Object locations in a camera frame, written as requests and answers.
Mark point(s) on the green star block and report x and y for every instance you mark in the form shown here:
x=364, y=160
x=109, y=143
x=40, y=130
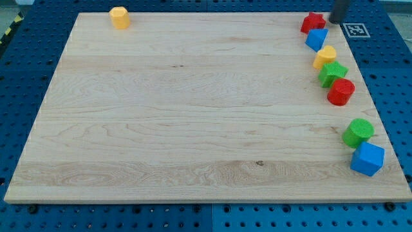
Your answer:
x=330, y=72

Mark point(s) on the yellow heart block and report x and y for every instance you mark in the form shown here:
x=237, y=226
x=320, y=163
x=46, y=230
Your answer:
x=325, y=55

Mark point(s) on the red star block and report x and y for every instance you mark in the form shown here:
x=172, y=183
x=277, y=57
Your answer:
x=312, y=21

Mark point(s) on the light wooden board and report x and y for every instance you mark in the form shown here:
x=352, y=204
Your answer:
x=198, y=108

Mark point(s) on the yellow hexagon block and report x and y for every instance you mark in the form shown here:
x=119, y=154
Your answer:
x=119, y=17

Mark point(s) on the blue triangle block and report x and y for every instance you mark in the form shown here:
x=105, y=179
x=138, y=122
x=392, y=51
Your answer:
x=316, y=38

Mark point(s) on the red cylinder block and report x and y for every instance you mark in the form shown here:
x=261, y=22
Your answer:
x=340, y=92

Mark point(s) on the green cylinder block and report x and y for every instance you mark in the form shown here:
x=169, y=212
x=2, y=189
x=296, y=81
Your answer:
x=358, y=131

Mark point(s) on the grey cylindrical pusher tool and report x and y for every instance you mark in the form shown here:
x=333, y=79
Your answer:
x=339, y=10

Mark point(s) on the blue cube block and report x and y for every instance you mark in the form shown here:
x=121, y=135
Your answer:
x=367, y=159

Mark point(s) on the white fiducial marker tag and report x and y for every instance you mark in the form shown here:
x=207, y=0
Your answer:
x=356, y=30

